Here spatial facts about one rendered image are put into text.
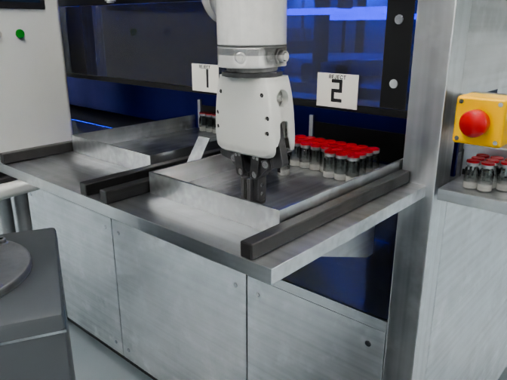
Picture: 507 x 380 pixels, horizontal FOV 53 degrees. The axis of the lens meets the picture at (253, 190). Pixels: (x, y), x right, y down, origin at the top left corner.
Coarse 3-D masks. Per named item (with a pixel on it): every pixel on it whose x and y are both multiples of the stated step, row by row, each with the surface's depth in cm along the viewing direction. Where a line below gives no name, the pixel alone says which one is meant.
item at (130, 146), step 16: (112, 128) 112; (128, 128) 115; (144, 128) 118; (160, 128) 121; (176, 128) 125; (192, 128) 128; (80, 144) 103; (96, 144) 99; (112, 144) 112; (128, 144) 112; (144, 144) 112; (160, 144) 112; (176, 144) 112; (192, 144) 112; (208, 144) 99; (112, 160) 97; (128, 160) 93; (144, 160) 90; (160, 160) 91
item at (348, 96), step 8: (320, 72) 92; (320, 80) 92; (328, 80) 91; (344, 80) 89; (352, 80) 88; (320, 88) 93; (328, 88) 92; (336, 88) 90; (344, 88) 89; (352, 88) 88; (320, 96) 93; (328, 96) 92; (336, 96) 91; (344, 96) 90; (352, 96) 89; (320, 104) 94; (328, 104) 92; (336, 104) 91; (344, 104) 90; (352, 104) 89
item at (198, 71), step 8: (192, 64) 113; (200, 64) 112; (208, 64) 110; (192, 72) 114; (200, 72) 112; (208, 72) 111; (216, 72) 109; (192, 80) 115; (200, 80) 113; (208, 80) 111; (216, 80) 110; (192, 88) 115; (200, 88) 114; (208, 88) 112; (216, 88) 110
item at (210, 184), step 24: (168, 168) 81; (192, 168) 85; (216, 168) 89; (384, 168) 82; (168, 192) 77; (192, 192) 73; (216, 192) 69; (240, 192) 80; (288, 192) 80; (312, 192) 80; (336, 192) 72; (240, 216) 67; (264, 216) 64; (288, 216) 64
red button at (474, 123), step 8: (472, 112) 73; (480, 112) 73; (464, 120) 74; (472, 120) 73; (480, 120) 72; (488, 120) 73; (464, 128) 74; (472, 128) 73; (480, 128) 73; (488, 128) 74; (472, 136) 74
